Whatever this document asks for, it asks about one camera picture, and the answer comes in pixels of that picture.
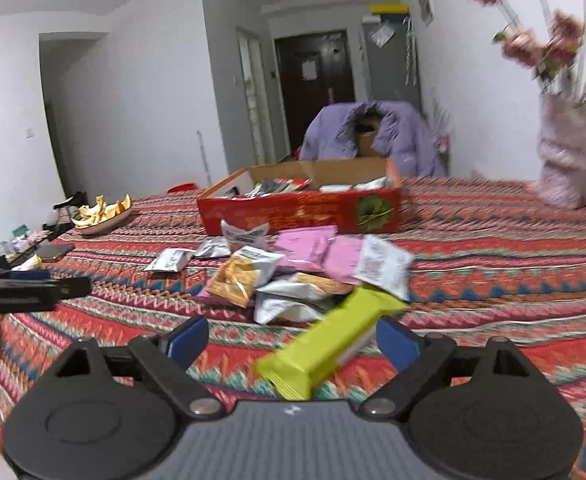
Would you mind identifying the red cardboard box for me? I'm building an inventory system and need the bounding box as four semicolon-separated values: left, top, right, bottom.
196;156;403;236

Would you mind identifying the purple jacket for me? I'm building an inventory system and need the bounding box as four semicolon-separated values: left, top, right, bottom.
299;101;448;178

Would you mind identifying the grey cabinet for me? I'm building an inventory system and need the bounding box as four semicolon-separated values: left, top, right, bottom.
362;12;422;111

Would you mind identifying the colourful patterned table cloth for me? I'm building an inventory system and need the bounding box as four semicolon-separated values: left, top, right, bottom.
0;176;586;480

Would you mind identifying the orange chips packet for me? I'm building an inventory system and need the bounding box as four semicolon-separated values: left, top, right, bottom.
207;246;285;308

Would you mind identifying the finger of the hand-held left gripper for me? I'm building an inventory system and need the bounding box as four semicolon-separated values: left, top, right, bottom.
0;275;92;314

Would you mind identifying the pile of packets in box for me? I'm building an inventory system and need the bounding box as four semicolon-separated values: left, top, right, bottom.
225;176;389;198

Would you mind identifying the white grey snack packet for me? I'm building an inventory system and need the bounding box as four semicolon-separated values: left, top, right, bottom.
220;220;269;252

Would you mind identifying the white glass door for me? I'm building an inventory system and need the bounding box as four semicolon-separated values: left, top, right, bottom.
236;27;276;163

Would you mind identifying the silver biscuit snack packet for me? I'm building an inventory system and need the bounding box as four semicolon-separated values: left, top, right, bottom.
258;272;354;302

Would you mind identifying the brown cardboard box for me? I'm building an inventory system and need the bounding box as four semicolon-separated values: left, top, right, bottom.
355;127;381;159

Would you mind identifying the green snack bar packet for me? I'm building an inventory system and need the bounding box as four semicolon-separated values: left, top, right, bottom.
254;284;410;401

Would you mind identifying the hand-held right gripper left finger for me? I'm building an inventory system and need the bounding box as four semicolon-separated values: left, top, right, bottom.
56;316;226;421

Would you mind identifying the brown plate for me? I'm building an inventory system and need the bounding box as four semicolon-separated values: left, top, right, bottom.
76;209;134;236

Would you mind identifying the pink snack packet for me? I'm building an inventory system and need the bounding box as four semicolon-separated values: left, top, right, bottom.
323;235;369;285
273;226;338;273

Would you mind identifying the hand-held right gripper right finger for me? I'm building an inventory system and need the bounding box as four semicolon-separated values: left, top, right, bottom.
358;316;531;421

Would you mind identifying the dark phone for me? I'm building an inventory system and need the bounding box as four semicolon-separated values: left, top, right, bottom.
38;242;75;262

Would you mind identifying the plate of yellow fruit peels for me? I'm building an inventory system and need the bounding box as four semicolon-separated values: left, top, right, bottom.
70;194;132;226

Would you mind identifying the paper sheet on cabinet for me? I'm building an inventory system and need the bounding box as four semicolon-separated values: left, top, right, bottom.
370;24;396;47

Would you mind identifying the dark door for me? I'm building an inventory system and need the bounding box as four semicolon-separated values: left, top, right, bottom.
274;30;356;156

